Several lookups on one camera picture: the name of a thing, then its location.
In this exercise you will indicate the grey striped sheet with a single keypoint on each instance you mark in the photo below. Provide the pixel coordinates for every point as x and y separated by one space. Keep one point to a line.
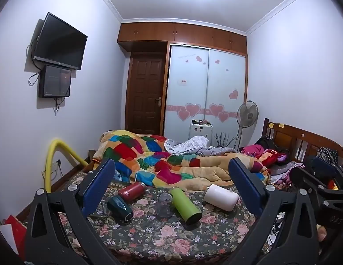
193 145

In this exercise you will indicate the pink clothing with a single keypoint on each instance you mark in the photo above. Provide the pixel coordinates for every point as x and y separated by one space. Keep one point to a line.
251 150

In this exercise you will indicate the floral bed sheet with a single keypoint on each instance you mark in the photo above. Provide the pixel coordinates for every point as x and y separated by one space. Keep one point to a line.
160 240

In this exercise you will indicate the red plush toy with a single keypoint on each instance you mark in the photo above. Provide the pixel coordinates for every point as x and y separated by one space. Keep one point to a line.
272 157

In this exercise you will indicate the wooden overhead cabinet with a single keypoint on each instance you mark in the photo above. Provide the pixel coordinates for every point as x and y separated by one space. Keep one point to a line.
188 34

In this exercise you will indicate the dark decorative branches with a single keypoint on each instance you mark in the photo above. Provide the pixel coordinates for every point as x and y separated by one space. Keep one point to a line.
225 140

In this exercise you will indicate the wall-mounted black television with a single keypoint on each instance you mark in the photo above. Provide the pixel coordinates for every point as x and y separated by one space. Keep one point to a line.
59 42

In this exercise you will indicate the black bag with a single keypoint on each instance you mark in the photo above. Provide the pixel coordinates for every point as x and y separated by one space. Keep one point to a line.
265 143

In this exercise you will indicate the small black monitor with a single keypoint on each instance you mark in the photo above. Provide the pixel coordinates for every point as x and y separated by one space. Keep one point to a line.
54 82

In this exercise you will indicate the person's right hand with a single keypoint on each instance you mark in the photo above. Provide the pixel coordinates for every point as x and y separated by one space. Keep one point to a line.
322 233

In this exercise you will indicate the wardrobe with frosted sliding doors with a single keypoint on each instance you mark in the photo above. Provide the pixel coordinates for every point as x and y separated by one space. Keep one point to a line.
206 88

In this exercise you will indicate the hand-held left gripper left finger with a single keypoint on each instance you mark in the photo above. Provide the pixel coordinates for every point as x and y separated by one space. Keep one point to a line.
96 190

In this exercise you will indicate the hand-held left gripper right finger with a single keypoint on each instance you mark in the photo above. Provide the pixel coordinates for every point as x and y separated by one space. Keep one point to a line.
246 190

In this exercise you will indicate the standing fan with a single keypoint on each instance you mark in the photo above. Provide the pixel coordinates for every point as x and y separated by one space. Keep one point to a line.
247 113

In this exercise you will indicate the red bottle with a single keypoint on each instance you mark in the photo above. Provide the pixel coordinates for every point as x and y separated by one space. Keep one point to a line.
131 191

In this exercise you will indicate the yellow foam tube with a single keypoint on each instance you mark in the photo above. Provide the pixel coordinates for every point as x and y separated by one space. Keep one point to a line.
54 146

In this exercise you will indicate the clear glass cup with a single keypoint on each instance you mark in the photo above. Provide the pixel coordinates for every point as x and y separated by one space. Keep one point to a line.
164 205

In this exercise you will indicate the green bottle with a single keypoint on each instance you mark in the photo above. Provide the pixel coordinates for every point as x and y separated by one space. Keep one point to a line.
184 205

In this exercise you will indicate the white cup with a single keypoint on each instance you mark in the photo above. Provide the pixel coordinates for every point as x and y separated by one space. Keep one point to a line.
221 197

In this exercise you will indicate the wooden headboard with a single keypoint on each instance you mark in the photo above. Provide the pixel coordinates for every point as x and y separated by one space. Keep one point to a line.
293 135

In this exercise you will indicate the colourful patchwork blanket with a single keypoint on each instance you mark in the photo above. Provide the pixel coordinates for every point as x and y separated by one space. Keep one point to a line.
160 165

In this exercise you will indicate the brown wooden door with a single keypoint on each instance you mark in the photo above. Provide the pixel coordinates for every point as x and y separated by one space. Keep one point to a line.
145 93

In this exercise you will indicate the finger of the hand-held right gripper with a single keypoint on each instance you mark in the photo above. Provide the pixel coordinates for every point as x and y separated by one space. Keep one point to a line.
301 178

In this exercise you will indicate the black dotted cloth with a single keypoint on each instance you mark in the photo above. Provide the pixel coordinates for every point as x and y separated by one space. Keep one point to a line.
327 154

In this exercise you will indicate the wall socket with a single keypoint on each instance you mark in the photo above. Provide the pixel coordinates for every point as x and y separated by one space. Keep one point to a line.
57 164

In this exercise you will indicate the small white cabinet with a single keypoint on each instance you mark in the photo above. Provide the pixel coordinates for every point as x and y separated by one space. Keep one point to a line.
200 131

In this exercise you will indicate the red box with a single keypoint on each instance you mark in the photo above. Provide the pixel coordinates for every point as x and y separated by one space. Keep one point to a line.
16 232

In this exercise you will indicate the dark green cup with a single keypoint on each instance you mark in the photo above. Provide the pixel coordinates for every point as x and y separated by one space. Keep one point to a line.
119 208

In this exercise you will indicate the purple cloth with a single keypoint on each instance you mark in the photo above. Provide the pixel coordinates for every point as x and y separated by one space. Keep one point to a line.
282 171

